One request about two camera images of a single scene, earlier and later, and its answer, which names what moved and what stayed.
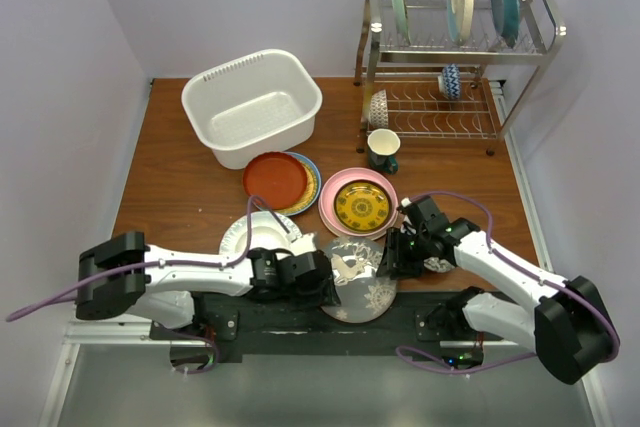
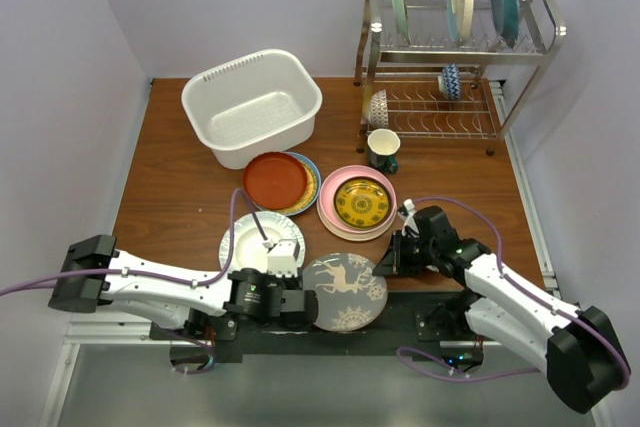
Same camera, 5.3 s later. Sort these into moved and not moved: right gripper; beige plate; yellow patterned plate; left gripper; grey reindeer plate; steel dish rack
Moved: grey reindeer plate; left gripper
Not moved: steel dish rack; yellow patterned plate; beige plate; right gripper
